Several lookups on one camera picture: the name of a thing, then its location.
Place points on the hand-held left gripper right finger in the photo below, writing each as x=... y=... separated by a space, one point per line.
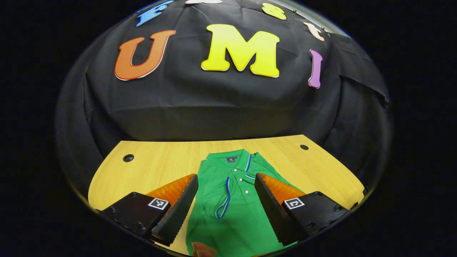
x=273 y=214

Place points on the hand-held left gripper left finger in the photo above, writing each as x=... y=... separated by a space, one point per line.
x=176 y=214

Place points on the black backdrop cloth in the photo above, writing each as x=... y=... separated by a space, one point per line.
x=214 y=107

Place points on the green T-shirt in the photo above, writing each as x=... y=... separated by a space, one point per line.
x=235 y=221

